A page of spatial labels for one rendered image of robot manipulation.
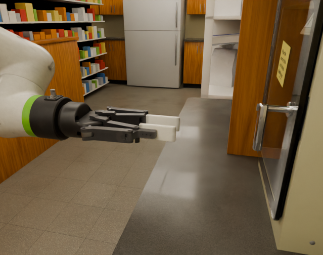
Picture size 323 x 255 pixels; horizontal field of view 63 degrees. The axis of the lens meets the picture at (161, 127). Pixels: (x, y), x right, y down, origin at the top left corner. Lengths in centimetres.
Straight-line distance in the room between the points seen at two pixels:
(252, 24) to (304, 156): 42
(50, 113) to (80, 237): 148
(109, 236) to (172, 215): 134
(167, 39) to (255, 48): 467
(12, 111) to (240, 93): 59
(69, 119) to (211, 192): 38
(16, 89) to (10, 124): 8
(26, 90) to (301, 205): 59
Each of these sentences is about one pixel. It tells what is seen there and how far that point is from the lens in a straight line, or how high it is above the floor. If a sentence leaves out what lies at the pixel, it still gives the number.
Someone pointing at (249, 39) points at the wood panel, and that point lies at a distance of 78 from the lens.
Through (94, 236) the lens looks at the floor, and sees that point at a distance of 195.
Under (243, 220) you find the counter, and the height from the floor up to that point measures 94.
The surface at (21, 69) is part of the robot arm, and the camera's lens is 66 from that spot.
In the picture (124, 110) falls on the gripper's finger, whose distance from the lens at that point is 58.
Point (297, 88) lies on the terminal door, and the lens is 46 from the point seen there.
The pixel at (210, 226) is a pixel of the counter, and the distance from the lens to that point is 59.
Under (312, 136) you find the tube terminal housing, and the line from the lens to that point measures 46.
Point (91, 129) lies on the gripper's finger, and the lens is 50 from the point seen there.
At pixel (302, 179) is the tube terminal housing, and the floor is 110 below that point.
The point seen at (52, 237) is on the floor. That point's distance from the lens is 202.
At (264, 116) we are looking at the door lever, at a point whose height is 119.
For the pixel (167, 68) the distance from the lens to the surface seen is 547.
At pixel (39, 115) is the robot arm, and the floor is 117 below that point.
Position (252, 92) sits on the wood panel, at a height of 115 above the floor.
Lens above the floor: 134
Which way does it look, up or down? 22 degrees down
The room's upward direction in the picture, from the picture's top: straight up
